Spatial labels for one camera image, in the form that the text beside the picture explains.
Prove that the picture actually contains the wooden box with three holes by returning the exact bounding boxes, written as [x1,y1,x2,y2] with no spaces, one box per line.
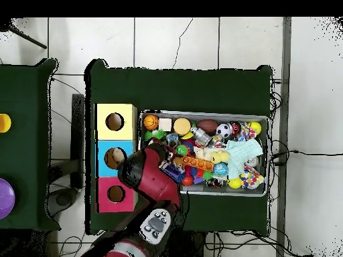
[94,103,139,214]

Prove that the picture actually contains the orange foam disc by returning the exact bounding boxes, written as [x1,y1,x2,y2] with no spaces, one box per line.
[172,117,192,137]

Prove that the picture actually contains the grey round base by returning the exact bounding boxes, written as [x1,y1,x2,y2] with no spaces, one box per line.
[48,187,79,218]

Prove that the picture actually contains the green spiky ball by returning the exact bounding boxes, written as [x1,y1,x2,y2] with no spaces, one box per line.
[143,129,167,142]

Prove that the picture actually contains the plain wooden cube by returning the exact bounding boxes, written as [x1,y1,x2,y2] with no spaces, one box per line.
[158,118,173,132]

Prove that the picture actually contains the black tripod leg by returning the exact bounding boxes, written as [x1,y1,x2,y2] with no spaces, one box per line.
[0,18,48,50]

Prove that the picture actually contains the orange toy basketball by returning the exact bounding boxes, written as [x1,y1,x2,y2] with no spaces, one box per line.
[143,114,159,131]

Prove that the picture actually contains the black and white soccer ball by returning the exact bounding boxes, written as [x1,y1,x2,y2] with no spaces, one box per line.
[215,122,232,139]

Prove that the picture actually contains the mint green knitted cloth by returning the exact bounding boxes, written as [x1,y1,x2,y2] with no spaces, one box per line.
[225,138,264,179]

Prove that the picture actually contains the silver wire mesh bin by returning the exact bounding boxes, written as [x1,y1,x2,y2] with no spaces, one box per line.
[136,109,270,197]

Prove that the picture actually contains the dark green tablecloth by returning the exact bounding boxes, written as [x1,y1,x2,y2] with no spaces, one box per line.
[84,59,273,235]

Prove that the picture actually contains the black flat panel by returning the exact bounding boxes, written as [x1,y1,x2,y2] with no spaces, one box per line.
[71,93,86,188]

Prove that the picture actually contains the neighbouring green table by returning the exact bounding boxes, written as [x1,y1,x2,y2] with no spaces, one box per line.
[0,58,61,232]

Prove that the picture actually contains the brown toy football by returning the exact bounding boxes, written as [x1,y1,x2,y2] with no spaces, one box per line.
[196,119,219,134]

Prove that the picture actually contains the purple ball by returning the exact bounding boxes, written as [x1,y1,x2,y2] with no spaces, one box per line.
[0,177,16,220]

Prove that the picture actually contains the orange plastic building block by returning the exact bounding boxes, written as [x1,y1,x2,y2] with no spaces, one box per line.
[180,155,215,172]

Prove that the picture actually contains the purple plastic building block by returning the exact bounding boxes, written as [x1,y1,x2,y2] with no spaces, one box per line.
[159,160,186,184]

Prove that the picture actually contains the black power cable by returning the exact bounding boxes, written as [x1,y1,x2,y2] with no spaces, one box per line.
[270,149,343,165]

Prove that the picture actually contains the yellow round object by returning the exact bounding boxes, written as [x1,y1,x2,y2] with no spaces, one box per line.
[0,113,12,134]

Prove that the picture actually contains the silver toy robot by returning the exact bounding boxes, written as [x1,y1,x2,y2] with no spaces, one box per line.
[189,126,212,145]

